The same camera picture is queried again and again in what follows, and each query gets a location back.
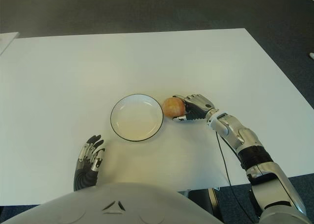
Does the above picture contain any grey robot torso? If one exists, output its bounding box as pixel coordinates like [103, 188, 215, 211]
[0, 182, 223, 224]

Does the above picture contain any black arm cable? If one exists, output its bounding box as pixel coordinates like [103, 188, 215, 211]
[215, 131, 256, 224]

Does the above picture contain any yellow red apple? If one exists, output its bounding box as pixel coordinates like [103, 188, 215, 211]
[162, 97, 186, 118]

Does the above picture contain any black frame under table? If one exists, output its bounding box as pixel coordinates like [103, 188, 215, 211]
[183, 187, 224, 223]

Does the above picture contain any white plate with black rim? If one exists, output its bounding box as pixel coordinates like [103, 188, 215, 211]
[109, 94, 164, 143]

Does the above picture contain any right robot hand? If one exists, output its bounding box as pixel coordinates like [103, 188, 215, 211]
[172, 94, 219, 124]

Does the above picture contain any white side table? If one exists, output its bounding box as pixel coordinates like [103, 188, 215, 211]
[0, 32, 20, 56]

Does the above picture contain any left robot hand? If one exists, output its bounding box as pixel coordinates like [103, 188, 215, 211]
[73, 134, 106, 192]

